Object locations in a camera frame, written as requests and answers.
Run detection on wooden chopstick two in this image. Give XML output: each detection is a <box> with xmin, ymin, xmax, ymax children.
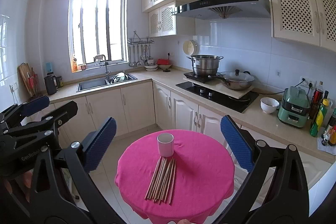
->
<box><xmin>147</xmin><ymin>157</ymin><xmax>165</xmax><ymax>200</ymax></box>

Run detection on wooden chopstick one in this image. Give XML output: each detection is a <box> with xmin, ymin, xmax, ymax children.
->
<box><xmin>145</xmin><ymin>157</ymin><xmax>162</xmax><ymax>200</ymax></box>

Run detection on dark grey wooden chopstick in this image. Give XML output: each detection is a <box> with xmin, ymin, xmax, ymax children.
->
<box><xmin>168</xmin><ymin>159</ymin><xmax>177</xmax><ymax>205</ymax></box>

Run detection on wooden chopstick five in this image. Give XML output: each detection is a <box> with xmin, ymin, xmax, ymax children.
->
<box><xmin>157</xmin><ymin>160</ymin><xmax>171</xmax><ymax>202</ymax></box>

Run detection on wooden chopstick four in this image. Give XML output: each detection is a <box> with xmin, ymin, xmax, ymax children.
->
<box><xmin>153</xmin><ymin>158</ymin><xmax>167</xmax><ymax>202</ymax></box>

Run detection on wooden chopstick three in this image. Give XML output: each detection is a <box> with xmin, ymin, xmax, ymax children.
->
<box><xmin>151</xmin><ymin>157</ymin><xmax>167</xmax><ymax>201</ymax></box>

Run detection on wooden chopstick six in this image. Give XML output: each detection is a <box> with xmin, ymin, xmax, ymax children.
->
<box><xmin>160</xmin><ymin>159</ymin><xmax>173</xmax><ymax>203</ymax></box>

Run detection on wooden chopstick seven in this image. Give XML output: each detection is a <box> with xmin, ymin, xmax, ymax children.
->
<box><xmin>163</xmin><ymin>165</ymin><xmax>173</xmax><ymax>203</ymax></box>

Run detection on steel kitchen sink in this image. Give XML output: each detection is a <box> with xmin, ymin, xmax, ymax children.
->
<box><xmin>76</xmin><ymin>72</ymin><xmax>137</xmax><ymax>92</ymax></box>

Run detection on kitchen window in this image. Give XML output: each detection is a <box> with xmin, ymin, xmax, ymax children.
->
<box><xmin>68</xmin><ymin>0</ymin><xmax>127</xmax><ymax>70</ymax></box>

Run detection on person's left hand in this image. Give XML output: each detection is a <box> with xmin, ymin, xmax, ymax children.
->
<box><xmin>1</xmin><ymin>170</ymin><xmax>33</xmax><ymax>202</ymax></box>

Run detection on wooden cutting board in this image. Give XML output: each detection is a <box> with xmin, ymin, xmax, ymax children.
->
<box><xmin>18</xmin><ymin>63</ymin><xmax>35</xmax><ymax>98</ymax></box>

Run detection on black electric kettle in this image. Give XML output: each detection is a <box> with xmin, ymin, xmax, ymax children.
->
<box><xmin>44</xmin><ymin>75</ymin><xmax>58</xmax><ymax>95</ymax></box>

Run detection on pink round tablecloth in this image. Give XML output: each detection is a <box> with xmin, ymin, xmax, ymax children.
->
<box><xmin>114</xmin><ymin>130</ymin><xmax>235</xmax><ymax>223</ymax></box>

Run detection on green yellow-cap bottle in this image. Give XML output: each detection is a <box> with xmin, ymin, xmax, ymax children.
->
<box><xmin>310</xmin><ymin>99</ymin><xmax>329</xmax><ymax>137</ymax></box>

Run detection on chrome sink faucet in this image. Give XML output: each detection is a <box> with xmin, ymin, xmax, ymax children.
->
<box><xmin>93</xmin><ymin>54</ymin><xmax>110</xmax><ymax>83</ymax></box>

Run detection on green small appliance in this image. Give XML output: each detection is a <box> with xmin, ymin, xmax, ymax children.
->
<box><xmin>277</xmin><ymin>86</ymin><xmax>310</xmax><ymax>128</ymax></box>

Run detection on white ceramic bowl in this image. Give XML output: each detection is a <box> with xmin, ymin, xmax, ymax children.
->
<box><xmin>260</xmin><ymin>97</ymin><xmax>280</xmax><ymax>114</ymax></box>

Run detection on black gas hob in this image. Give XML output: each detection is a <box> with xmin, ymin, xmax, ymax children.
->
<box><xmin>176</xmin><ymin>81</ymin><xmax>259</xmax><ymax>113</ymax></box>

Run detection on dark sauce bottle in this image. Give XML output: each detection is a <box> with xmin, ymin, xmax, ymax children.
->
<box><xmin>309</xmin><ymin>88</ymin><xmax>323</xmax><ymax>120</ymax></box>

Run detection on white paper cup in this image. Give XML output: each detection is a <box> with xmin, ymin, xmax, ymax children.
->
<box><xmin>157</xmin><ymin>132</ymin><xmax>174</xmax><ymax>157</ymax></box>

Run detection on wok with glass lid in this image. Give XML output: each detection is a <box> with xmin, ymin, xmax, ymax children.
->
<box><xmin>208</xmin><ymin>69</ymin><xmax>255</xmax><ymax>90</ymax></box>

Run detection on stacked white plates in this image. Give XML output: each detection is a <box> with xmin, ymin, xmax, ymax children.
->
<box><xmin>145</xmin><ymin>64</ymin><xmax>158</xmax><ymax>71</ymax></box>

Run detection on red item on bowl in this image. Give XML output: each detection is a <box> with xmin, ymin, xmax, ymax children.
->
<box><xmin>157</xmin><ymin>59</ymin><xmax>170</xmax><ymax>65</ymax></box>

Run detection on black induction cooker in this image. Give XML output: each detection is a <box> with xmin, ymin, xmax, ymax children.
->
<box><xmin>183</xmin><ymin>72</ymin><xmax>221</xmax><ymax>84</ymax></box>

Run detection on steel stock pot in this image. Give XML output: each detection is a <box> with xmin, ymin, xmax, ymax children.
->
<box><xmin>187</xmin><ymin>55</ymin><xmax>223</xmax><ymax>77</ymax></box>

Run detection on lattice door cabinet right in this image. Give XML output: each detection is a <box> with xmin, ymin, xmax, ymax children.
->
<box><xmin>269</xmin><ymin>0</ymin><xmax>335</xmax><ymax>52</ymax></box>

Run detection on black range hood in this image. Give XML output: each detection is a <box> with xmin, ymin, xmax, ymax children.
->
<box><xmin>171</xmin><ymin>0</ymin><xmax>270</xmax><ymax>20</ymax></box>

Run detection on wall utensil rack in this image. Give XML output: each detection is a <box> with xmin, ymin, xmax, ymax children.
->
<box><xmin>127</xmin><ymin>31</ymin><xmax>154</xmax><ymax>68</ymax></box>

